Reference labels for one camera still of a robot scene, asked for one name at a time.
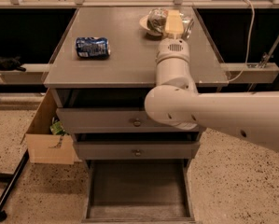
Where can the grey bottom drawer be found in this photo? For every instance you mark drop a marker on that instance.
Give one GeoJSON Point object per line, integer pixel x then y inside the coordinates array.
{"type": "Point", "coordinates": [138, 192]}

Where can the black object on rail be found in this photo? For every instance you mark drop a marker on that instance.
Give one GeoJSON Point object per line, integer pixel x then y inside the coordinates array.
{"type": "Point", "coordinates": [10, 64]}

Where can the metal diagonal brace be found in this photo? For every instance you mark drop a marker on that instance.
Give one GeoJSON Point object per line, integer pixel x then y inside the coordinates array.
{"type": "Point", "coordinates": [266, 56]}

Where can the grey middle drawer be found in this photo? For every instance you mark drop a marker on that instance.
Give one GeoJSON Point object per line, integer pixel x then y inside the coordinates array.
{"type": "Point", "coordinates": [135, 150]}

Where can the green snack bag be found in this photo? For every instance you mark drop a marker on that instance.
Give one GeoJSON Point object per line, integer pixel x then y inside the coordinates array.
{"type": "Point", "coordinates": [56, 127]}

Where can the cardboard box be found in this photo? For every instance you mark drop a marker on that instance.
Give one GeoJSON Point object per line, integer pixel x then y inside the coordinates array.
{"type": "Point", "coordinates": [44, 146]}

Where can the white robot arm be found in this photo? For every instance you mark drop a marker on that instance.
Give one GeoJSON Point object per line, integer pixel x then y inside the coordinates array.
{"type": "Point", "coordinates": [175, 101]}

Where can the grey top drawer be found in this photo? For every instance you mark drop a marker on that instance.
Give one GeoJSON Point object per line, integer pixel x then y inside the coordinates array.
{"type": "Point", "coordinates": [103, 120]}

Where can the white paper bowl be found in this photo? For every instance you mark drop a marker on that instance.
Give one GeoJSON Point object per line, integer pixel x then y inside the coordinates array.
{"type": "Point", "coordinates": [143, 24]}

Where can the green 7up can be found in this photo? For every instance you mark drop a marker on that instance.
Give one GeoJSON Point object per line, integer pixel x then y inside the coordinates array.
{"type": "Point", "coordinates": [157, 19]}

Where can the grey drawer cabinet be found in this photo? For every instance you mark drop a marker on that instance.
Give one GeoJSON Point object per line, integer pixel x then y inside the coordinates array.
{"type": "Point", "coordinates": [119, 81]}

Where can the grey drawer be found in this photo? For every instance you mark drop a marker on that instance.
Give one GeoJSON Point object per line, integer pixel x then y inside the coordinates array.
{"type": "Point", "coordinates": [135, 150]}
{"type": "Point", "coordinates": [138, 192]}
{"type": "Point", "coordinates": [103, 120]}

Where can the black floor stand bar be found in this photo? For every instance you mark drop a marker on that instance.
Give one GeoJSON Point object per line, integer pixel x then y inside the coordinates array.
{"type": "Point", "coordinates": [10, 181]}

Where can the blue pepsi can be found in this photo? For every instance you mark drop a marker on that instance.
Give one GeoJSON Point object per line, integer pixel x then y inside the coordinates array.
{"type": "Point", "coordinates": [92, 47]}

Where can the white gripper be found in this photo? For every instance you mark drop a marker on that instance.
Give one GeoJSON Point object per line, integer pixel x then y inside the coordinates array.
{"type": "Point", "coordinates": [174, 48]}

